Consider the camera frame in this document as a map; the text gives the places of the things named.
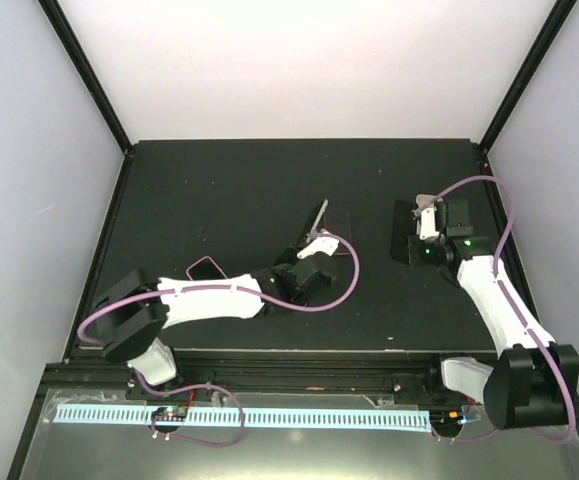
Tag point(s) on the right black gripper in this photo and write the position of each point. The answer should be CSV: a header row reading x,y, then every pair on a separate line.
x,y
414,257

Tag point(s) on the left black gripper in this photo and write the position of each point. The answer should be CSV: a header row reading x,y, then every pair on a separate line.
x,y
282,259

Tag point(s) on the black phone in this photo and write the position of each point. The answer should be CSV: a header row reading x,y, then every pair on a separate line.
x,y
320,211

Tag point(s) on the phone with red edge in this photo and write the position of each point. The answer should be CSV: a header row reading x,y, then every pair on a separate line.
x,y
337,221

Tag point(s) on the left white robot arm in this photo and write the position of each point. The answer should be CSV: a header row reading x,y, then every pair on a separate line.
x,y
129,328

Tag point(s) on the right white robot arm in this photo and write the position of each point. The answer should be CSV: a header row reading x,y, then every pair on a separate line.
x,y
531,383

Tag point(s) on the right controller board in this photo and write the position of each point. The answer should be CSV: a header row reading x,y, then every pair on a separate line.
x,y
450,418

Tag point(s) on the controller board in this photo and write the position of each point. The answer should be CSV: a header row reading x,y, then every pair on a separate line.
x,y
450,418
169,414

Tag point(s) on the left controller board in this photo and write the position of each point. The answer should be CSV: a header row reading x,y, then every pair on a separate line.
x,y
169,414

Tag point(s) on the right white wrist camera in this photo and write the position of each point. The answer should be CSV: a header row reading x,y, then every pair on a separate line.
x,y
425,218

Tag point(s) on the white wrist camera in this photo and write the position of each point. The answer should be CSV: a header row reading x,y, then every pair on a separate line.
x,y
425,218
325,243

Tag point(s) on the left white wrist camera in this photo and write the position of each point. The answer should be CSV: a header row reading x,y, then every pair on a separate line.
x,y
325,243

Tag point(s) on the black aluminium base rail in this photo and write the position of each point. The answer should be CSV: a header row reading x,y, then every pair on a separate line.
x,y
406,378

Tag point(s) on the white slotted cable duct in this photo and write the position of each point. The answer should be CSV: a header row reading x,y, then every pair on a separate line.
x,y
270,418

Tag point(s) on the right black frame post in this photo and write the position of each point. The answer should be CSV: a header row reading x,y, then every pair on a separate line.
x,y
540,47

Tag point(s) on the black frame post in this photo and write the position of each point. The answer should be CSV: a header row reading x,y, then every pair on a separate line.
x,y
540,47
60,24

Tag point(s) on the left black frame post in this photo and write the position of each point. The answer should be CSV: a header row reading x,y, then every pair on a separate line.
x,y
60,24

